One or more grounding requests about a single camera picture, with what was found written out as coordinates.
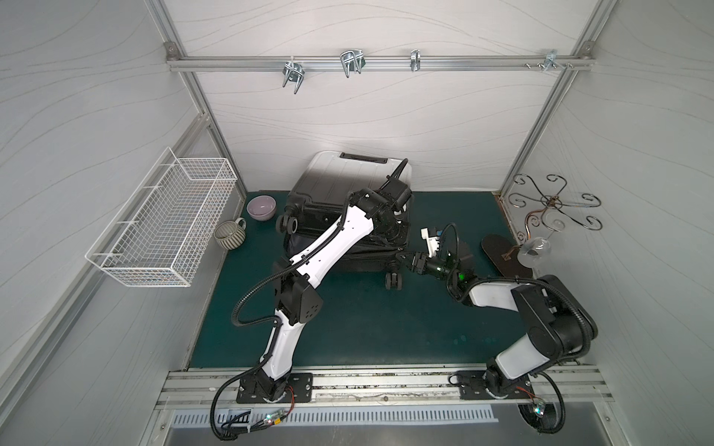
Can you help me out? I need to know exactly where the white slotted cable duct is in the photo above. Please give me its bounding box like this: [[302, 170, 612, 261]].
[[171, 404, 499, 429]]

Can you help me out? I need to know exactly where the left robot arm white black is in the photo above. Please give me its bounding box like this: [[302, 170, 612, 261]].
[[231, 187, 411, 403]]

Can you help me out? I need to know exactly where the left base cable bundle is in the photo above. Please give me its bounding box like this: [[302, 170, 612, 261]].
[[208, 367, 297, 442]]

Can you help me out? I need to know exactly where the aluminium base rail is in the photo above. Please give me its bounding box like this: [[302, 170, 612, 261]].
[[155, 364, 615, 409]]

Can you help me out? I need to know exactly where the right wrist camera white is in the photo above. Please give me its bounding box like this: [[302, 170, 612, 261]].
[[420, 223, 459, 258]]

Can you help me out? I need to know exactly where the white wire basket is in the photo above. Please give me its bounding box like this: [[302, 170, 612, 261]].
[[85, 148, 237, 288]]

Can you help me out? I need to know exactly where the metal hook clamp left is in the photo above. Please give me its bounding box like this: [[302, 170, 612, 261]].
[[282, 59, 305, 95]]

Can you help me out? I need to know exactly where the purple ceramic bowl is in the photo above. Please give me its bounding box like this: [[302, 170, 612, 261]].
[[247, 195, 277, 221]]

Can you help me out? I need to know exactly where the metal hook clamp middle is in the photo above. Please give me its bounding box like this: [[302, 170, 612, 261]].
[[340, 49, 366, 78]]

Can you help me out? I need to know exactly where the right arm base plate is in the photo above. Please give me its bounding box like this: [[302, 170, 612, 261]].
[[447, 369, 534, 401]]

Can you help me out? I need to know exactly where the metal hook clamp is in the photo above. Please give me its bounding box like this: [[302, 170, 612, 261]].
[[282, 59, 305, 95], [524, 50, 575, 72], [340, 49, 366, 78]]

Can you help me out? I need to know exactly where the white and black hardshell suitcase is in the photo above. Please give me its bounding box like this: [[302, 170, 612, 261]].
[[276, 151, 412, 290]]

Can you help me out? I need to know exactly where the base cable bundle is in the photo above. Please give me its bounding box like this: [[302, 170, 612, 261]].
[[515, 372, 569, 436], [208, 367, 297, 442]]

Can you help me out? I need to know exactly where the green table mat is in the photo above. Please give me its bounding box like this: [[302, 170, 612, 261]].
[[190, 191, 524, 368]]

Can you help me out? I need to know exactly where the aluminium cross rail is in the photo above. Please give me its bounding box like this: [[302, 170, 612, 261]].
[[167, 42, 596, 73]]

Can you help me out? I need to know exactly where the right base cable bundle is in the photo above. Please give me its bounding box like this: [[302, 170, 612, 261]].
[[515, 372, 569, 436]]

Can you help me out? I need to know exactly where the striped ceramic mug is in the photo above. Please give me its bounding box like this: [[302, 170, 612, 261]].
[[214, 217, 247, 251]]

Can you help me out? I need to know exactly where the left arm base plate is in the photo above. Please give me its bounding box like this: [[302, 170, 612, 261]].
[[236, 370, 313, 403]]

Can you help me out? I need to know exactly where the metal hook clamp right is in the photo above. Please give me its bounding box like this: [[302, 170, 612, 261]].
[[524, 50, 575, 72]]

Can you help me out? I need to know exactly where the metal scroll glass stand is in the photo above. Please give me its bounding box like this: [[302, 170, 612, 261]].
[[481, 174, 604, 278]]

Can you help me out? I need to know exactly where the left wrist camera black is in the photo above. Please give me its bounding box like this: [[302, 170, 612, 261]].
[[377, 158, 412, 213]]

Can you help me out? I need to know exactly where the clear wine glass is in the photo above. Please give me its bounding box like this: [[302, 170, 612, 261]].
[[517, 219, 565, 268]]

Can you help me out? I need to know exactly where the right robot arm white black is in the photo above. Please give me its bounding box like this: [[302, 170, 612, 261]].
[[399, 252, 598, 399]]

